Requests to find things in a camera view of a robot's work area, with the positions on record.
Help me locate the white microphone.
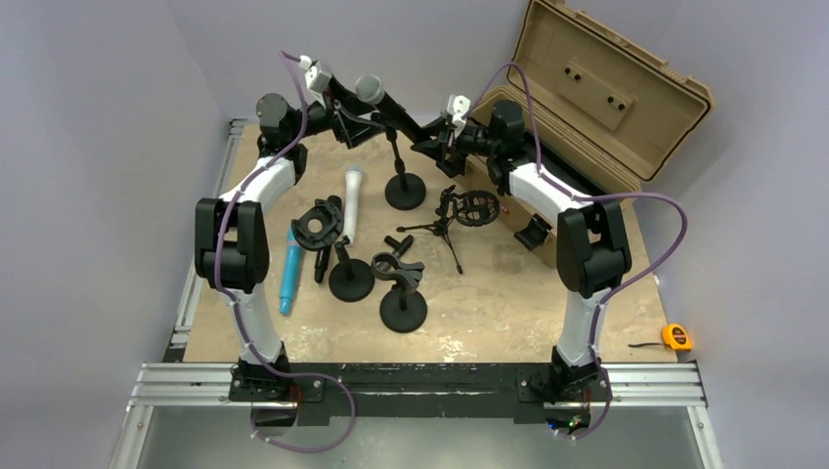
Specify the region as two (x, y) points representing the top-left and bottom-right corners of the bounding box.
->
(343, 165), (363, 245)

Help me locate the clip stand round base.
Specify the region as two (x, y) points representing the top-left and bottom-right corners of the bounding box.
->
(371, 252), (428, 333)

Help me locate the small black microphone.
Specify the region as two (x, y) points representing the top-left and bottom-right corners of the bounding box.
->
(314, 245), (331, 284)

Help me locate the yellow tape measure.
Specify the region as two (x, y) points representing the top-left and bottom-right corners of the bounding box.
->
(628, 323), (693, 352)

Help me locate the blue microphone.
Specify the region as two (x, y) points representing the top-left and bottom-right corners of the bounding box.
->
(279, 228), (304, 316)

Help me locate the tall black silver microphone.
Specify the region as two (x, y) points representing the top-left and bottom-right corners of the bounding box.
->
(355, 74), (430, 144)

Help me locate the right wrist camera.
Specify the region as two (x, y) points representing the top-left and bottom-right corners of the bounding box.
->
(441, 95), (471, 134)

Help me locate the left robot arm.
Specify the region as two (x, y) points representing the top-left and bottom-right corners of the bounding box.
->
(195, 77), (384, 400)

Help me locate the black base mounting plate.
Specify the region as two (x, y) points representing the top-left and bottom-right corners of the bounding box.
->
(229, 362), (609, 429)

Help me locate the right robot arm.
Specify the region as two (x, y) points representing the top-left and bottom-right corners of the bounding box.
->
(412, 96), (633, 398)

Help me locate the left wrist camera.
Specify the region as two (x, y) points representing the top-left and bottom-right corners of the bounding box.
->
(298, 55), (332, 108)

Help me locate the round base tall stand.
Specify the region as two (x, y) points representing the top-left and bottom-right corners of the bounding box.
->
(384, 127), (426, 211)

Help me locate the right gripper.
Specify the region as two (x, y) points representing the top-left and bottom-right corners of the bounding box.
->
(412, 116), (499, 163)

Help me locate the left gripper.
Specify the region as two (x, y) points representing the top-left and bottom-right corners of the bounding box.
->
(289, 76), (385, 149)

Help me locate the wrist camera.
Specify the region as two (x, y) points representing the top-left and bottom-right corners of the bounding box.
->
(441, 95), (471, 134)
(298, 55), (332, 108)

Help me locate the tan plastic toolbox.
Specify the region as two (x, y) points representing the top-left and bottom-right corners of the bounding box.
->
(465, 0), (715, 270)

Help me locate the tripod stand with shock mount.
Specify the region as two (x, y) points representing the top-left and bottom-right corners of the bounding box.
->
(396, 185), (501, 275)

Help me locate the black shock mount cradle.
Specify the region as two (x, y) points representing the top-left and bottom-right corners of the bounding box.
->
(290, 199), (344, 251)

